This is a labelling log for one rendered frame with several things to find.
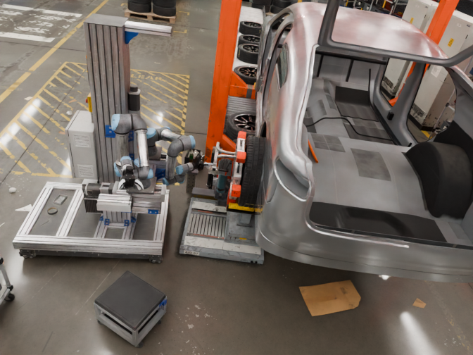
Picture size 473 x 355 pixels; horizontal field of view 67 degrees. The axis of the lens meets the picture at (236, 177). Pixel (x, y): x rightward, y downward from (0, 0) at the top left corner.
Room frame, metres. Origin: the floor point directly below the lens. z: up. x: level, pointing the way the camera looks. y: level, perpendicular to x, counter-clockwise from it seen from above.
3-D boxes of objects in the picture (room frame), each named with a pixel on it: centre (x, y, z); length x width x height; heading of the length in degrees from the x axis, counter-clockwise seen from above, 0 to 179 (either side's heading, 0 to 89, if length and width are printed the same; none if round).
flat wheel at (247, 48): (7.81, 0.13, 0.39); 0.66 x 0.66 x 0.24
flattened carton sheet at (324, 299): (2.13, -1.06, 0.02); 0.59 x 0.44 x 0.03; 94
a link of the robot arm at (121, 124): (2.25, 0.89, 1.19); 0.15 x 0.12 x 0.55; 115
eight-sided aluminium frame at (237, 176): (2.71, 0.01, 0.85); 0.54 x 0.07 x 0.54; 4
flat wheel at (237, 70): (6.36, 0.07, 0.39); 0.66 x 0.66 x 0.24
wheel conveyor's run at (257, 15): (10.19, 0.32, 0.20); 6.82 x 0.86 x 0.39; 4
